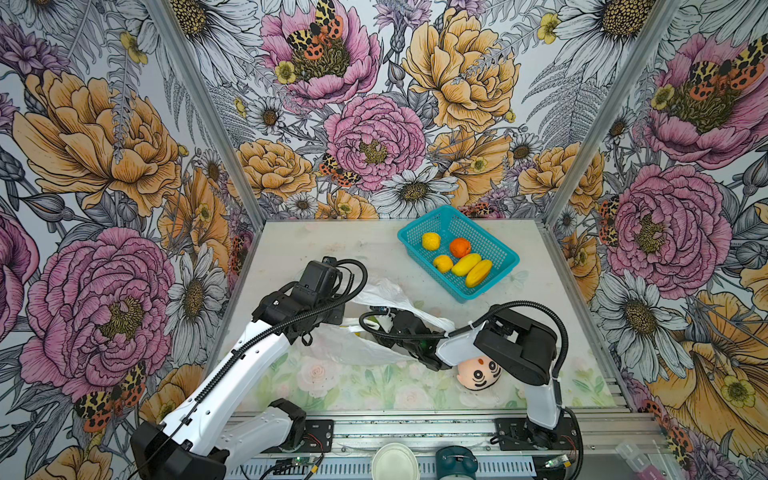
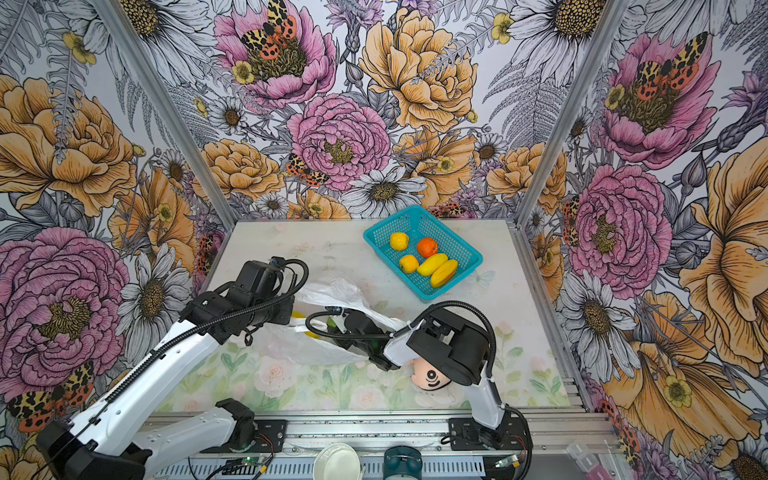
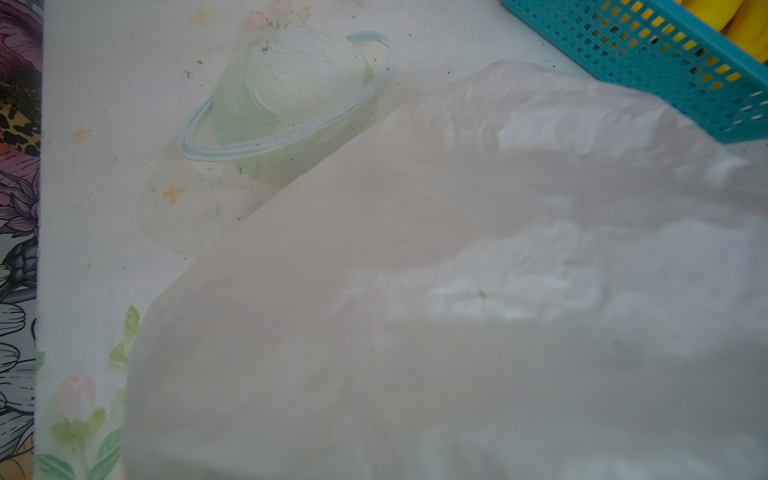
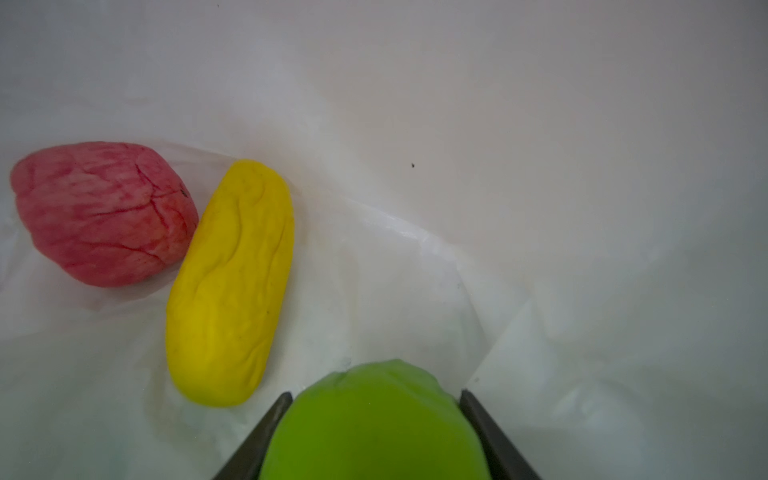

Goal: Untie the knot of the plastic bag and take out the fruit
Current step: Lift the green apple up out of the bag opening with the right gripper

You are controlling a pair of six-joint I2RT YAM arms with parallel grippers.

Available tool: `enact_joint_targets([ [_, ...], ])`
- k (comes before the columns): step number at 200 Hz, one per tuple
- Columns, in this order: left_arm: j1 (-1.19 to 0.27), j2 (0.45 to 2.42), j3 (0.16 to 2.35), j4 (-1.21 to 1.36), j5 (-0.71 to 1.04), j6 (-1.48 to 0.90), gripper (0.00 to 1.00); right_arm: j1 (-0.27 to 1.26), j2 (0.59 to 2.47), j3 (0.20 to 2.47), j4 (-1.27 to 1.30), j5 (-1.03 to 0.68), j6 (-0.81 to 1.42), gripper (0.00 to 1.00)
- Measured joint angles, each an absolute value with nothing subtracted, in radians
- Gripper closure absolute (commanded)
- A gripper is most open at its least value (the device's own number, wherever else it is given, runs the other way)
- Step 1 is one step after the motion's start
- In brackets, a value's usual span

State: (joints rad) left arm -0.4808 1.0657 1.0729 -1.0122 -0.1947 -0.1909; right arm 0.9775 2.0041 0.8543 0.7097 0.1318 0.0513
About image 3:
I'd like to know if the translucent white plastic bag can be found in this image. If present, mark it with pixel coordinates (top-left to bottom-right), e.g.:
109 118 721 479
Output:
123 61 767 479

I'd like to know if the yellow toy banana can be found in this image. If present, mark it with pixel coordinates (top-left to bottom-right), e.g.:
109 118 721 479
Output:
724 0 768 63

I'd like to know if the yellow toy mango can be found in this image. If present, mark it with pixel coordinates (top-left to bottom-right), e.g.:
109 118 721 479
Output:
681 0 743 31

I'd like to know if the teal plastic basket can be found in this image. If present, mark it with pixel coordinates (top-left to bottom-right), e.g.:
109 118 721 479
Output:
503 0 767 144

